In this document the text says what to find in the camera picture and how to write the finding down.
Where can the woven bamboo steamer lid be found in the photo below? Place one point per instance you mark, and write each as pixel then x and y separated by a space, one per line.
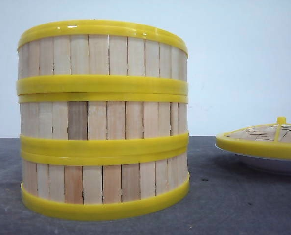
pixel 271 141

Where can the bamboo steamer basket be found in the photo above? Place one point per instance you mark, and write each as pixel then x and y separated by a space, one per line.
pixel 102 133
pixel 101 60
pixel 103 192

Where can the white plate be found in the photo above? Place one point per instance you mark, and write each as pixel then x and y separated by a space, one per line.
pixel 269 165

